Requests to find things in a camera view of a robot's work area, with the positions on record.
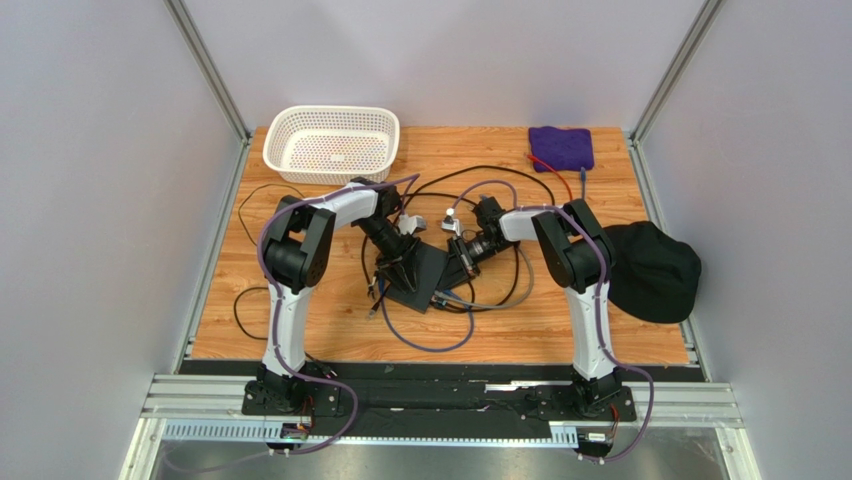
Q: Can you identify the aluminium frame rail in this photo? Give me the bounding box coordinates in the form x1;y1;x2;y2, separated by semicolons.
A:
121;375;760;479

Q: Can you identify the purple cloth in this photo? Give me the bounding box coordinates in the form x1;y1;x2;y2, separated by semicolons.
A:
528;126;595;172

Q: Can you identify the white plastic basket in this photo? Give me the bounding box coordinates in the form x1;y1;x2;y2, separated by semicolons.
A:
262;105;401;185

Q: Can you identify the black bucket hat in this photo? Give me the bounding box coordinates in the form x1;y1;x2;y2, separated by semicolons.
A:
604;221;702;324

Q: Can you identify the black power cord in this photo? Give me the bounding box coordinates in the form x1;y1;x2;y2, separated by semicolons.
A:
231;182;341;378

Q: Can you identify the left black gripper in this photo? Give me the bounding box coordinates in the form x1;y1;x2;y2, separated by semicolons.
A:
355;217;420;294

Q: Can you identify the black network switch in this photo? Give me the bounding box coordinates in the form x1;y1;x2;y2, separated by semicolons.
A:
385;244;448;313

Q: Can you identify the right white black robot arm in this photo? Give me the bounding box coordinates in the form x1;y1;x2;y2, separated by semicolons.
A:
436;197;625;419

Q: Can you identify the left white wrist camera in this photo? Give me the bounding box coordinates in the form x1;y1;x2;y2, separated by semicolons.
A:
397;214;428;236

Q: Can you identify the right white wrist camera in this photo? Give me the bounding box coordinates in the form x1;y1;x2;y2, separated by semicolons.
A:
440;208;463;237

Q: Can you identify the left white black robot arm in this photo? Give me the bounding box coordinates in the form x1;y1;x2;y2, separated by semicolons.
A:
247;177;419;413

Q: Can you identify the grey ethernet cable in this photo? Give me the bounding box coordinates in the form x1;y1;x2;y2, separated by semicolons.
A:
432;246;536;313

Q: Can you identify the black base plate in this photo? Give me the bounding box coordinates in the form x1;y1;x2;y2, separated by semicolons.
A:
241;361;637;439

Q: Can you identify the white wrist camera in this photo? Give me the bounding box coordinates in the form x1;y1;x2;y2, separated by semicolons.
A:
440;208;463;237
397;214;428;236

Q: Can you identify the red ethernet cable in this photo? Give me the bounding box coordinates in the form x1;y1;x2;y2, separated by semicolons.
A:
525;152;575;202

